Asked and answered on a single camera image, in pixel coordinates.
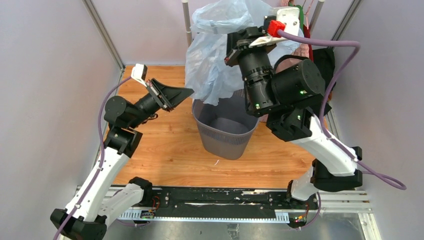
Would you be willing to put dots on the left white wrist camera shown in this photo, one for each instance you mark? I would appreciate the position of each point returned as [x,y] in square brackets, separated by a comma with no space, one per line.
[138,73]

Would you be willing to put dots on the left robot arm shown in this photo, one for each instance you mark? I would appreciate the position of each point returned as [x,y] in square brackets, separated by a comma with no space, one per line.
[88,215]

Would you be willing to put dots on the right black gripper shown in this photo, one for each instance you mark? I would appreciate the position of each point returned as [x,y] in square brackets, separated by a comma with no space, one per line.
[238,42]

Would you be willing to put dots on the pink hanging garment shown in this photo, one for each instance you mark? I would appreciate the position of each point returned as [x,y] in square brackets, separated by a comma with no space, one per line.
[303,50]

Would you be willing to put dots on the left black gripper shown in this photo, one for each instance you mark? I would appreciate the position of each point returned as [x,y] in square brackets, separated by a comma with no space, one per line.
[170,96]

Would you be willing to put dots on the green clothes hanger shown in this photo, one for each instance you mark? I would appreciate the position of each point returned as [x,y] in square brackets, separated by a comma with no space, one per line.
[296,4]

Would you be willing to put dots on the silver clothes rack pole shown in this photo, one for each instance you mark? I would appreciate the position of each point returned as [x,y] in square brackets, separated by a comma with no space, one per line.
[187,21]

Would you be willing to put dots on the light blue plastic bag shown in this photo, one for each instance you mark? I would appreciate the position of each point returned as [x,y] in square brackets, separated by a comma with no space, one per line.
[205,70]

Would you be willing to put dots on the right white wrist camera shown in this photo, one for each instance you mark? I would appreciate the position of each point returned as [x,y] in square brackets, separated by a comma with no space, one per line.
[286,18]

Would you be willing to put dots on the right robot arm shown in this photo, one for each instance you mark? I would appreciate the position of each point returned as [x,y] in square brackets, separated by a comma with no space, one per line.
[291,99]

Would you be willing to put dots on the dark red garment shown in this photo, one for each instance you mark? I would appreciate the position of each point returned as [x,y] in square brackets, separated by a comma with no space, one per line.
[307,34]

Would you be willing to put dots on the black garment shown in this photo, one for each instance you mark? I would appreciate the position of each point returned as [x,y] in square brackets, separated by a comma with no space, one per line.
[324,59]

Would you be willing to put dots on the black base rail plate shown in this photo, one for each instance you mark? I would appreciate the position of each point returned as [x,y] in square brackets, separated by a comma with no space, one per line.
[218,204]

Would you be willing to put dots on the grey mesh trash bin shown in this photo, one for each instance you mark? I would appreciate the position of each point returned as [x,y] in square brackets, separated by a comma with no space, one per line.
[225,129]

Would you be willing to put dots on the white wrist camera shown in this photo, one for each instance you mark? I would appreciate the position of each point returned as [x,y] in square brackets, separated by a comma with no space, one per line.
[286,18]
[138,73]

